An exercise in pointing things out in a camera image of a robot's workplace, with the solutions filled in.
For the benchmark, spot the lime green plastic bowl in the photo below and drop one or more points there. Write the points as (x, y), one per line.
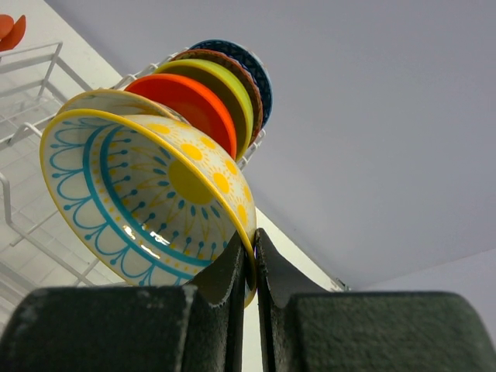
(226, 86)

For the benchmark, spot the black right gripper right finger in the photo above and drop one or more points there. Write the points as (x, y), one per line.
(304, 327)

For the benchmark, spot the white floral bowl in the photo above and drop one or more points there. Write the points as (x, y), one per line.
(119, 103)

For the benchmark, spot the dark blue patterned bowl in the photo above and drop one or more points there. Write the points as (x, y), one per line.
(250, 62)

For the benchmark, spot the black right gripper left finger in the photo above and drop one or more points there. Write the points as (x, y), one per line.
(197, 326)

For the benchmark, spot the orange plastic spoon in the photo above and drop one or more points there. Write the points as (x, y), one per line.
(12, 31)

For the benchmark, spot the orange plastic bowl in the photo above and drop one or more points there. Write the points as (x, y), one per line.
(202, 108)

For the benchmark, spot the yellow blue patterned bowl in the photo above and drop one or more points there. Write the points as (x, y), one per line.
(155, 200)

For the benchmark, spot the white wire dish rack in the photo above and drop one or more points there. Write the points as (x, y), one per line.
(94, 264)

